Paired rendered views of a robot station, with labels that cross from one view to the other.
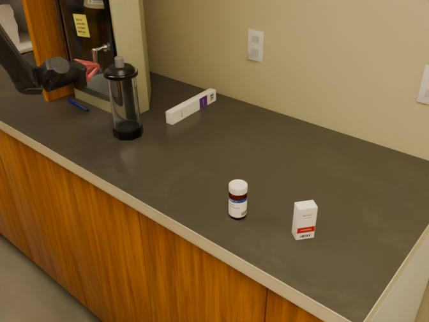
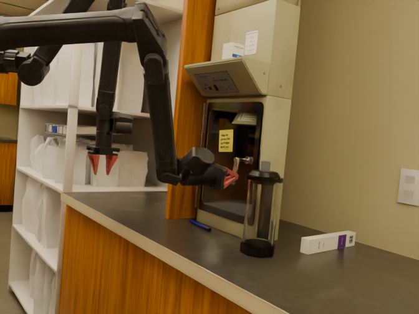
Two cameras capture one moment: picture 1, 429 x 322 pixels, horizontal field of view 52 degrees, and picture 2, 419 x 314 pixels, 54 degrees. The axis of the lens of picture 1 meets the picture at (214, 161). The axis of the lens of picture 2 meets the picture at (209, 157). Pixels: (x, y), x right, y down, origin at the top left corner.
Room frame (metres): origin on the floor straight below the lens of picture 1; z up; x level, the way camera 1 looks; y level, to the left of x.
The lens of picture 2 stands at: (0.14, 0.20, 1.27)
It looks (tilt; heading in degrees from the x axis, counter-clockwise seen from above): 3 degrees down; 12
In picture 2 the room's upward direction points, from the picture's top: 5 degrees clockwise
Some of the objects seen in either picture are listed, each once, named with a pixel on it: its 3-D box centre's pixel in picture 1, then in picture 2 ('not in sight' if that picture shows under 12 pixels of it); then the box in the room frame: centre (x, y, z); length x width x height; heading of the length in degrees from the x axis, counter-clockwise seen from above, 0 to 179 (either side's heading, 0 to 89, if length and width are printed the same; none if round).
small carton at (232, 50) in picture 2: not in sight; (232, 53); (1.48, 0.44, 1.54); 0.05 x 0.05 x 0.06; 50
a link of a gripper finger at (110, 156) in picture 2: not in sight; (104, 162); (1.51, 0.88, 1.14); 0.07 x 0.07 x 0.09; 49
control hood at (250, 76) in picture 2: not in sight; (222, 79); (1.51, 0.48, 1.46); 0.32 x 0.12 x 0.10; 49
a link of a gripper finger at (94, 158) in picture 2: not in sight; (100, 161); (1.49, 0.89, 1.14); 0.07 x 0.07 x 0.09; 49
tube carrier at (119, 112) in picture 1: (124, 101); (260, 212); (1.34, 0.29, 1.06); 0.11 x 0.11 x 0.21
